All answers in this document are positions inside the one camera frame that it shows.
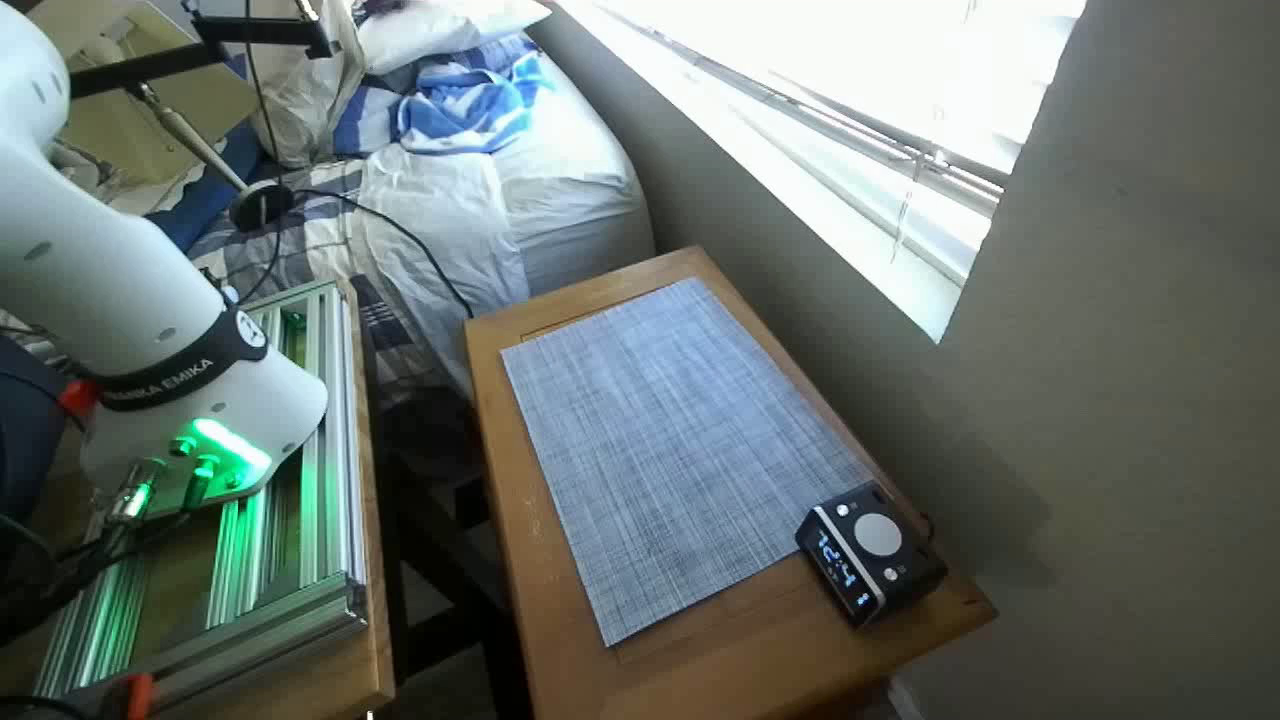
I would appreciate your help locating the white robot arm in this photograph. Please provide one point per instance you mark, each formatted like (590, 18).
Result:
(192, 405)

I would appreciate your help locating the black digital alarm clock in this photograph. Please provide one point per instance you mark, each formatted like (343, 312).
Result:
(866, 555)

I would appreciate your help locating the grey woven placemat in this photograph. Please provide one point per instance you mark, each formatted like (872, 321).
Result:
(677, 455)

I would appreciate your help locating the bed with white bedding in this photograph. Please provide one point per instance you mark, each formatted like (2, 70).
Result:
(429, 242)

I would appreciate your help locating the wooden side table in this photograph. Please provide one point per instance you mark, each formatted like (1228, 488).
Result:
(768, 646)

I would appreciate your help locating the blue striped white blanket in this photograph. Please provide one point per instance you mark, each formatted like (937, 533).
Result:
(441, 107)

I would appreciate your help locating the white window blinds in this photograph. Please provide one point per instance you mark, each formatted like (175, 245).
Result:
(884, 127)

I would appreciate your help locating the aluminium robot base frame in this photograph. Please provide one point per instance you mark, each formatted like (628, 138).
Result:
(224, 574)

